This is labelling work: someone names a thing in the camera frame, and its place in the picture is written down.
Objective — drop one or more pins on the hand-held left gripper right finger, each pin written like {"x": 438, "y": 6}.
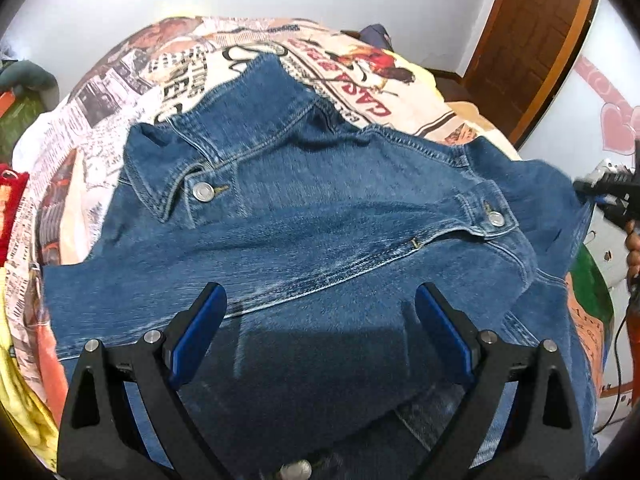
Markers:
{"x": 442, "y": 330}

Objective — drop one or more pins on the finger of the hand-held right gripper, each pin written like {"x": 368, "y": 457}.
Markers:
{"x": 600, "y": 191}

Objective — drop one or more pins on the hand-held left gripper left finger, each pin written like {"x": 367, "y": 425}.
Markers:
{"x": 200, "y": 330}

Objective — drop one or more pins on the blue denim jacket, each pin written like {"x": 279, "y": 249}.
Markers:
{"x": 325, "y": 210}

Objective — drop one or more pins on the person's right hand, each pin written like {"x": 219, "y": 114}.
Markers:
{"x": 633, "y": 255}

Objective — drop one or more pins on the yellow cloth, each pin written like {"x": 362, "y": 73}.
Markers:
{"x": 20, "y": 370}

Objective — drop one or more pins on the red plush toy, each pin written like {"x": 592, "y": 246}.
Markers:
{"x": 11, "y": 210}

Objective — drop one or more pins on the newspaper print blanket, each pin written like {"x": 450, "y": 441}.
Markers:
{"x": 100, "y": 110}

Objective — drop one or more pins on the green fuzzy cloth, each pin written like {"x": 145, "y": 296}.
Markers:
{"x": 20, "y": 127}

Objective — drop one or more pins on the dark blue cloth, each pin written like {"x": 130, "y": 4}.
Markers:
{"x": 376, "y": 36}

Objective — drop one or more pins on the grey plush toy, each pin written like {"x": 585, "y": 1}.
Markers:
{"x": 30, "y": 77}

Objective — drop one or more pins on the pink heart wall sticker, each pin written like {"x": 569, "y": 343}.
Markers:
{"x": 617, "y": 125}

